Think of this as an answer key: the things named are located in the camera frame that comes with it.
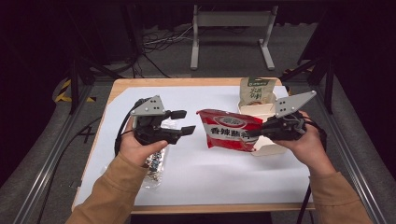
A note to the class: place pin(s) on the red seasoning packet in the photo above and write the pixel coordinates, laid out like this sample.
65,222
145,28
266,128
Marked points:
227,130

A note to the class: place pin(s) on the wooden table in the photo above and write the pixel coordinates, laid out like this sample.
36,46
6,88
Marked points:
193,81

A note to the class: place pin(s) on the white table mat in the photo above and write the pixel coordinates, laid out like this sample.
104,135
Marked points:
199,174

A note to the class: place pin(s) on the grey metal stand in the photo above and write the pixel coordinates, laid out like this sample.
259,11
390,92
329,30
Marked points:
232,18

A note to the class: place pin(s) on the green and beige seasoning packet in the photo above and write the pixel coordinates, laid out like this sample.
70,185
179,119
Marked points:
257,90

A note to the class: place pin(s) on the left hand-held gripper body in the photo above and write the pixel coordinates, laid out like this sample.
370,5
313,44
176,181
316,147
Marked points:
149,124

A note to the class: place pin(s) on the person's right hand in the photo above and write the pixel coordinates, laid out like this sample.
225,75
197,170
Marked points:
311,149

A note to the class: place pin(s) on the white plastic box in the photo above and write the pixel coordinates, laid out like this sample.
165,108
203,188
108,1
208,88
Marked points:
255,109

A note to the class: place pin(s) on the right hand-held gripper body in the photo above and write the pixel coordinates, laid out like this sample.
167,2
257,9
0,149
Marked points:
289,124

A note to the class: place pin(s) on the black tripod stand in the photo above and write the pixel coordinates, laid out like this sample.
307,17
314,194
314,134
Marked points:
74,81
328,84

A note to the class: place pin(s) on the person's left hand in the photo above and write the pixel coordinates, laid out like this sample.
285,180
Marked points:
137,152

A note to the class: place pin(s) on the aluminium frame rail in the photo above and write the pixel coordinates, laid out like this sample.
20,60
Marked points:
358,177
40,177

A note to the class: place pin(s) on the yellow and black floor tape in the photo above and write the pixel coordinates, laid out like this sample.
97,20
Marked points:
62,96

